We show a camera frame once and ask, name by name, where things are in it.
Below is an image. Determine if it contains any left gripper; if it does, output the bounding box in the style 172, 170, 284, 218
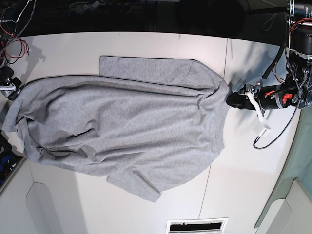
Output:
226, 82, 296, 111

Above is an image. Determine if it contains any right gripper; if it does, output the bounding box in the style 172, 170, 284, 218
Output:
0, 67, 22, 100

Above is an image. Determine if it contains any grey t-shirt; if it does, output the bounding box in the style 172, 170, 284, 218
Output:
2, 56, 230, 202

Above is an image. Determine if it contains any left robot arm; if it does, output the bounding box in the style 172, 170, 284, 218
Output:
226, 0, 312, 113

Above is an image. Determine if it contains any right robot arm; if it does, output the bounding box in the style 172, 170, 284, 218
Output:
0, 0, 37, 101

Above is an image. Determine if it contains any bin with blue items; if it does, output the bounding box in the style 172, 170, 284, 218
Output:
0, 131, 25, 193

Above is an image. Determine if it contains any black braided cable right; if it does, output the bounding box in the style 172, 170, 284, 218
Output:
253, 48, 297, 150

